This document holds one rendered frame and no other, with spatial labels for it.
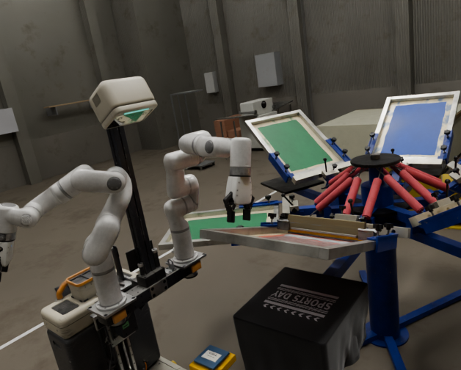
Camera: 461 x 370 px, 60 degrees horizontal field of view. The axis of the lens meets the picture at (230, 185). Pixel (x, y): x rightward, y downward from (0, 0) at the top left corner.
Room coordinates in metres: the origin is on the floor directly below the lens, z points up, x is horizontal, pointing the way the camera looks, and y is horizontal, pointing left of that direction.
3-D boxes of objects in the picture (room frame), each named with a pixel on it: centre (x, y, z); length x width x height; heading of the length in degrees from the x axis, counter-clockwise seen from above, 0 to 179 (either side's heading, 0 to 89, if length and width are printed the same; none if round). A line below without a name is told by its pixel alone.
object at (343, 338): (1.48, -0.40, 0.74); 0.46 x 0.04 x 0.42; 141
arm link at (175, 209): (1.84, 0.27, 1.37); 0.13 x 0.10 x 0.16; 126
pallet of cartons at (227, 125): (11.59, -0.49, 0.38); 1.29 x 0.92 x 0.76; 138
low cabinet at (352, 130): (7.15, -3.13, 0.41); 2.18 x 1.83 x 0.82; 48
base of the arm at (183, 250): (1.85, 0.29, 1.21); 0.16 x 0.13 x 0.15; 48
